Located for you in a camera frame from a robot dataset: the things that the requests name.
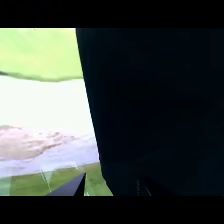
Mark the black garment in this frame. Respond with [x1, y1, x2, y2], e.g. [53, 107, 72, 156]
[75, 28, 224, 197]

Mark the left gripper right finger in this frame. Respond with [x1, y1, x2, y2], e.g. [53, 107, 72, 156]
[135, 177, 157, 197]

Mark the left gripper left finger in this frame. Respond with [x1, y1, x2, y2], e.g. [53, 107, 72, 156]
[48, 172, 87, 197]

